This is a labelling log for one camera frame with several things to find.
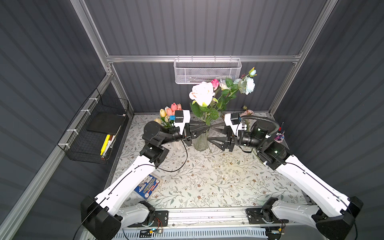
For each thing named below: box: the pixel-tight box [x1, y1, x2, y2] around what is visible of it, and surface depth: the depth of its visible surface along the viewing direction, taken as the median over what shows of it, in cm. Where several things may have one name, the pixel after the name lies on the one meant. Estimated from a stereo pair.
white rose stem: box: [218, 78, 234, 114], surface depth 75 cm
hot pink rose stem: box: [211, 79, 220, 91], surface depth 76 cm
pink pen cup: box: [273, 134, 285, 143], surface depth 93 cm
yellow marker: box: [100, 134, 111, 156], surface depth 72 cm
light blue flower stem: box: [220, 66, 258, 114], surface depth 71 cm
